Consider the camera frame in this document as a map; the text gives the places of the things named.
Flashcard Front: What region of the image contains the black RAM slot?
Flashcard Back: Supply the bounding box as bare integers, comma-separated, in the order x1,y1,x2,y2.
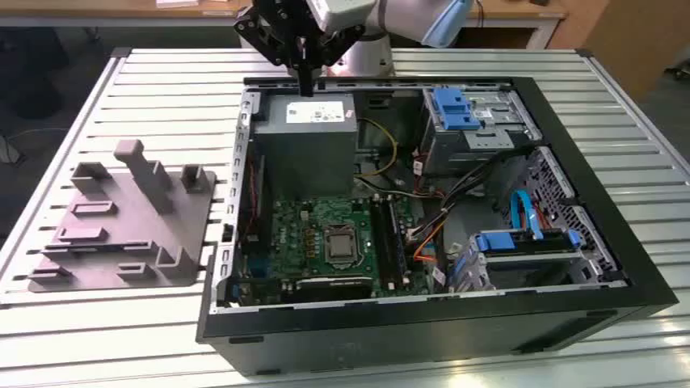
384,195,406,284
372,195,396,285

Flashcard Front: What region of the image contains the metal disk bay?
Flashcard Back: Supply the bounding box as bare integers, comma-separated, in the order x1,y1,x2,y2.
446,232,604,292

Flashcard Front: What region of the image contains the green motherboard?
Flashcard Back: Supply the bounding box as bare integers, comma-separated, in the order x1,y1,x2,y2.
269,196,433,300

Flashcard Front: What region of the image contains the black graphics card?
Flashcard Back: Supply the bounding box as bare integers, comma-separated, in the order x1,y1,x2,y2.
294,276,374,302

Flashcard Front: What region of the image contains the black office chair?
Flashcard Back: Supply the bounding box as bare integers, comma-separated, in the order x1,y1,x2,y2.
0,26,71,120

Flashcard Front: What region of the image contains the orange wire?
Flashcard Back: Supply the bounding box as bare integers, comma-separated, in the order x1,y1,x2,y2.
413,238,438,264

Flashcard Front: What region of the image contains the yellow wire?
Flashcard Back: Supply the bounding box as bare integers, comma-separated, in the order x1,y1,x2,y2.
358,117,401,177

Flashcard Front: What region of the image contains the black wire bundle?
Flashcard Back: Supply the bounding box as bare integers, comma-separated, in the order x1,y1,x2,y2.
440,143,546,211

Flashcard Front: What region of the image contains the silver CPU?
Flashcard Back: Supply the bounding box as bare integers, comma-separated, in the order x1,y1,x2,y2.
326,234,357,259

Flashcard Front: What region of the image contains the blue flat data wire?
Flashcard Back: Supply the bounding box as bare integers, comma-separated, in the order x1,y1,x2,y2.
509,188,546,242

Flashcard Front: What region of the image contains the grey parts rack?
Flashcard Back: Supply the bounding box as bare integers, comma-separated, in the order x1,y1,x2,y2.
26,139,221,293

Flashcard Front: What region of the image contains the metal drive cage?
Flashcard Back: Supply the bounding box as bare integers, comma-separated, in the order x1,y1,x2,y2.
424,86,544,175

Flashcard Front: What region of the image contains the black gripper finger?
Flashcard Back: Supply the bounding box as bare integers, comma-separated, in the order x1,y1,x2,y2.
306,24,366,98
233,6,308,98

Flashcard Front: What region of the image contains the black PC case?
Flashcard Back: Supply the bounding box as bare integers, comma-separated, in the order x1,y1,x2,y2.
194,75,680,379

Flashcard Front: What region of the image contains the metal CPU socket cover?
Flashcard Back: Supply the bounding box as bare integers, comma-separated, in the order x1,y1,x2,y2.
322,223,364,270

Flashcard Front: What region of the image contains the grey power supply unit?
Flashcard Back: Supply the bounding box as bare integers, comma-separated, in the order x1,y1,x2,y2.
253,95,361,199

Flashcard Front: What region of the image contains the hard disk in blue carrier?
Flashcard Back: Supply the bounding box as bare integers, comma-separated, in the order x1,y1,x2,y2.
474,228,581,254

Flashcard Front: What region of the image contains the wooden desk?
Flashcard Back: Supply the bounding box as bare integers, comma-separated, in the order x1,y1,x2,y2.
0,0,570,49

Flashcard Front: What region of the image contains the wooden cabinet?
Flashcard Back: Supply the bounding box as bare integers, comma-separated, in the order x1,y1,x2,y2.
553,0,690,102

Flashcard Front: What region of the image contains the blue drive carrier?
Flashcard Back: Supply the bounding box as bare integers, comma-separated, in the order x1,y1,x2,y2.
434,88,481,130

